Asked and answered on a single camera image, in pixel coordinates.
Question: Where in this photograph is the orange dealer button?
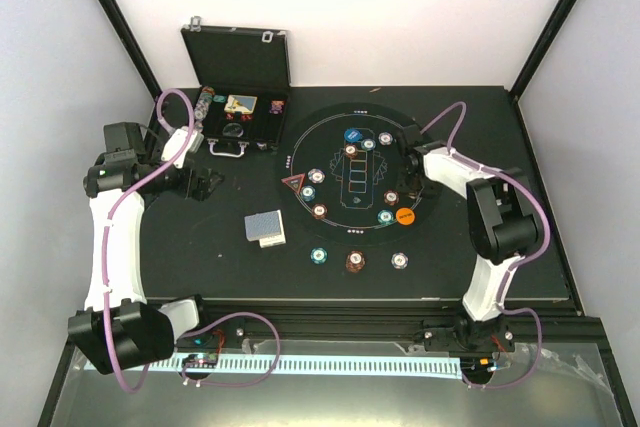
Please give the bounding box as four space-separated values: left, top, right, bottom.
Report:
395 207 416 226

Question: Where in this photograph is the green chip top seat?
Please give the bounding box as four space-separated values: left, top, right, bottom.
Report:
361 139 376 151

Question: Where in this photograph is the green chip seat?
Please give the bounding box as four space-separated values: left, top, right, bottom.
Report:
377 210 394 225
300 186 315 201
361 139 376 151

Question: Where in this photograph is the green chip bottom seat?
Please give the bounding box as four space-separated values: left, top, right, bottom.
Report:
377 210 394 225

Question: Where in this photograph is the blue round button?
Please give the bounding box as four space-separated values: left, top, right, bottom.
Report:
344 128 363 144

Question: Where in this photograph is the blue white poker chip stack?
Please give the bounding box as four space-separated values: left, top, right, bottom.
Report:
391 252 408 270

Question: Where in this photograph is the orange poker chip stack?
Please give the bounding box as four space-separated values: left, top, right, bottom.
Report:
345 251 366 273

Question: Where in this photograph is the green poker chip stack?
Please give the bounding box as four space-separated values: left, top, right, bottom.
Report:
310 247 328 265

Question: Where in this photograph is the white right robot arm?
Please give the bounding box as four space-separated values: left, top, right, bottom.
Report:
397 125 549 352

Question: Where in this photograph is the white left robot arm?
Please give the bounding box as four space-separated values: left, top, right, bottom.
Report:
68 122 223 375

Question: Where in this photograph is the blue playing card deck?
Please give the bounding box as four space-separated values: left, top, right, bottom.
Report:
244 210 283 242

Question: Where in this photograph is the round black poker mat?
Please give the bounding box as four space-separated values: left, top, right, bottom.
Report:
275 103 442 246

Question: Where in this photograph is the card pack in case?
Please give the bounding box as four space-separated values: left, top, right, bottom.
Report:
224 94 258 115

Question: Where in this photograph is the red triangle marker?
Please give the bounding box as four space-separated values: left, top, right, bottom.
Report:
281 173 306 195

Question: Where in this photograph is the chip row in case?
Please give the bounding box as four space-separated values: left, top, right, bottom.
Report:
194 86 215 130

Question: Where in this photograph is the white card box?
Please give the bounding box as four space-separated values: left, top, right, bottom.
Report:
259 233 286 248

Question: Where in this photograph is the purple chip in case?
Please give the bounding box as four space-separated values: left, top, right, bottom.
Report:
270 101 285 115

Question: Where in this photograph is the black poker chip case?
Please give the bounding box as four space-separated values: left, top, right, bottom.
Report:
181 16 291 158

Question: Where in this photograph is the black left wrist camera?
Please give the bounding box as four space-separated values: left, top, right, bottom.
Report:
103 122 146 165

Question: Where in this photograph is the white slotted cable duct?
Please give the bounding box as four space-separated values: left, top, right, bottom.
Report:
153 353 462 380

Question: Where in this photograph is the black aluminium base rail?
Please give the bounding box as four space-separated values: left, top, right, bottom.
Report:
179 301 610 357

